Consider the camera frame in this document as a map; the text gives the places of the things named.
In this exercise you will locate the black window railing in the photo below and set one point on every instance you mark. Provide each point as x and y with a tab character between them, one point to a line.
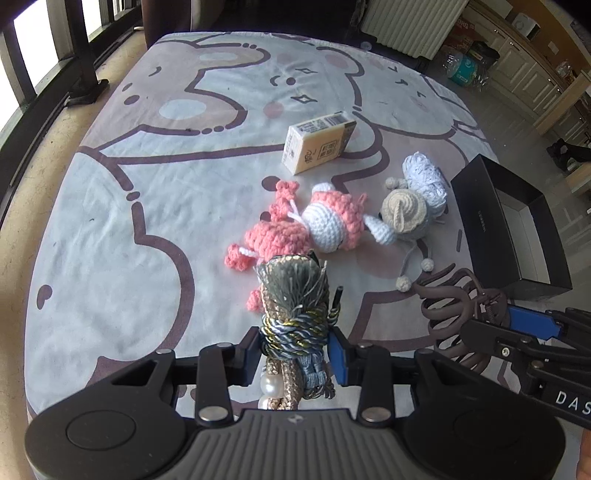
50	51

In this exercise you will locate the dark red curtain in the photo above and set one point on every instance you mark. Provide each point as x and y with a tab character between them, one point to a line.
163	17

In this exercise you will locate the black trash bin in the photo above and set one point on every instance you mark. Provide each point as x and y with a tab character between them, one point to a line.
483	54

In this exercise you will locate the pink white crochet doll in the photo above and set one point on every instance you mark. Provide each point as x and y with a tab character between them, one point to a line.
332	221

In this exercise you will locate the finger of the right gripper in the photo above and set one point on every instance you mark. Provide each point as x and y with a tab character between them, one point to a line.
498	343
571	326

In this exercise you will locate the wooden counter table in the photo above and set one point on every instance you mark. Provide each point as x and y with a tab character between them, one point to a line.
563	103

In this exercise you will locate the grey blue rope tassel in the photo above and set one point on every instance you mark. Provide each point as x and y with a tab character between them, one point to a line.
299	310

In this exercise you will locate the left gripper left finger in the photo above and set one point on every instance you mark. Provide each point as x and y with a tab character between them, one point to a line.
213	371

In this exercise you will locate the cartoon bear bed sheet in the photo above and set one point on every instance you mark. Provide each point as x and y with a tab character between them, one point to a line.
181	161

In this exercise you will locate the white ribbed suitcase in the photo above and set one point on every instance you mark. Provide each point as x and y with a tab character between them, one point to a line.
416	28

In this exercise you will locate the red Tuborg carton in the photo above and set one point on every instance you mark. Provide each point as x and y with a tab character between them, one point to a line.
461	36

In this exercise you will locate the teal plastic bottle pack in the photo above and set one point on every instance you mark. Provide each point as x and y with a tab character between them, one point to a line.
465	71

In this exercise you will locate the cream kitchen cabinets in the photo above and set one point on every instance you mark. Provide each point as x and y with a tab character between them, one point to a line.
525	77

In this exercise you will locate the black open storage box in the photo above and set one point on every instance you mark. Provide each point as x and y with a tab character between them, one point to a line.
513	240

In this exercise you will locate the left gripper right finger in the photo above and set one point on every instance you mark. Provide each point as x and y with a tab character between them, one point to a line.
375	371

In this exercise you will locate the grey blue crochet hat doll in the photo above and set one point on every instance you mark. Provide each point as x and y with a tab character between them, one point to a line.
407	212

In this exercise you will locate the yellow cardboard box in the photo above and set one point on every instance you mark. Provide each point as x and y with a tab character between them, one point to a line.
314	142

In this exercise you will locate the light blue yarn ball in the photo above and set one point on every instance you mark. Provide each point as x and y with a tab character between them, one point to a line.
423	176

